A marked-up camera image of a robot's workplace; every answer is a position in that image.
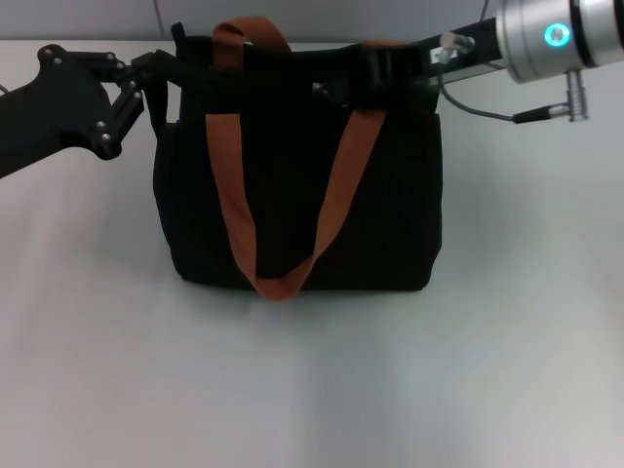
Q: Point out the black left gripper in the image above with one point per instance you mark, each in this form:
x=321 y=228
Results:
x=53 y=112

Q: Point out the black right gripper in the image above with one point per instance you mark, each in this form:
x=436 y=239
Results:
x=468 y=58

